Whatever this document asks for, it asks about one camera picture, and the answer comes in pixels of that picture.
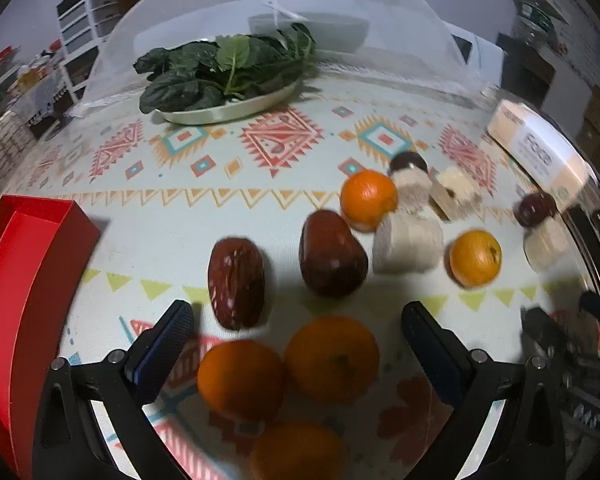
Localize grey bowl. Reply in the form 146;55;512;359
247;12;371;53

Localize tissue pack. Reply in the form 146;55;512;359
486;99;598;211

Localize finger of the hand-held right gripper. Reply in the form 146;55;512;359
522;307;576;358
579;291;600;333

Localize white mesh food cover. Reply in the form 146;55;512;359
70;0;486;118

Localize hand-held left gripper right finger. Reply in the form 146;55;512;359
401;301;566;480

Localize mushroom with dark red cap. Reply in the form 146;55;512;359
514;191;572;273

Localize white chair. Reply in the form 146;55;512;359
442;24;503;92

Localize beige mushroom stem piece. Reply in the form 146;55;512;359
371;214;443;275

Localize smooth dark red date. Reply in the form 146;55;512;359
299;210;369;298

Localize red box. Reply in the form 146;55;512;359
0;194;102;478

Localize plate of spinach leaves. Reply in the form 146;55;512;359
132;22;317;113

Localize patterned tablecloth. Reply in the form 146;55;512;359
0;60;600;480

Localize orange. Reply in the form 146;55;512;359
340;170;399;233
250;421;348;480
448;229;502;288
196;339;287;422
285;316;381;405

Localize cream plate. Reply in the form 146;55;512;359
155;77;301;126

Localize beige mushroom block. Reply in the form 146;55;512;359
429;167;481;222

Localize white drawer unit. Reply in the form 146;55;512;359
56;0;121;103

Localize cluttered side table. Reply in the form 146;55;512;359
0;45;68;141

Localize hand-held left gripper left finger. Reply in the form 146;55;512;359
32;300;196;480

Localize wrinkled red date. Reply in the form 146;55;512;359
208;236;267;331

